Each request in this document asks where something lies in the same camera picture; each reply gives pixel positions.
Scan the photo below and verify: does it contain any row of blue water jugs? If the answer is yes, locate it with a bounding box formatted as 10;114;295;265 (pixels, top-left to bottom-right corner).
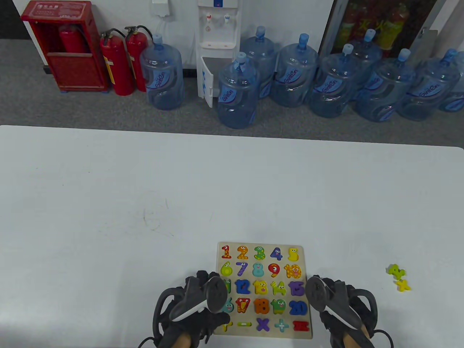
140;25;464;130

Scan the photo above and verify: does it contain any grey left hand controller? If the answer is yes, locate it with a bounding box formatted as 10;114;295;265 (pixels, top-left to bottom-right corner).
152;276;227;341

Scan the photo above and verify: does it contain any person's right hand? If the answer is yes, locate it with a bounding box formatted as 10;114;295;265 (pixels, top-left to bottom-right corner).
318;277;377;348

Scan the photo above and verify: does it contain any red fire extinguisher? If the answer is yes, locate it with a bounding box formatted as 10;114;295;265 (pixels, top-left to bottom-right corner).
59;25;87;54
100;28;135;96
124;25;153;93

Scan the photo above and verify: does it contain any red fire extinguisher cabinet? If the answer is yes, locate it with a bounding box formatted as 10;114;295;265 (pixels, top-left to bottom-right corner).
21;0;109;93

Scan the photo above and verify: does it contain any white water dispenser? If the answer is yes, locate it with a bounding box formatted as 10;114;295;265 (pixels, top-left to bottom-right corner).
196;0;243;108

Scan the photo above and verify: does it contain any person's left hand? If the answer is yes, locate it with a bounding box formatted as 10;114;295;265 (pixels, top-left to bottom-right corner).
157;270;232;348

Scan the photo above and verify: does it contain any glass door display cabinet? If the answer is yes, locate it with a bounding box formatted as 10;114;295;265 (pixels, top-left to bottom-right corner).
319;0;464;60

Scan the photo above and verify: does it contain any wooden math block puzzle board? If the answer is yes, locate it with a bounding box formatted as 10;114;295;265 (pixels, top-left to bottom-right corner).
213;242;314;340

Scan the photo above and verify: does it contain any white wall box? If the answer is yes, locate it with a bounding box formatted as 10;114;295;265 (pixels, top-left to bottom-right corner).
152;0;171;17

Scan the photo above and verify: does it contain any person's right forearm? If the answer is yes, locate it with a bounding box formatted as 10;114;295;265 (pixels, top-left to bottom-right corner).
343;326;370;348

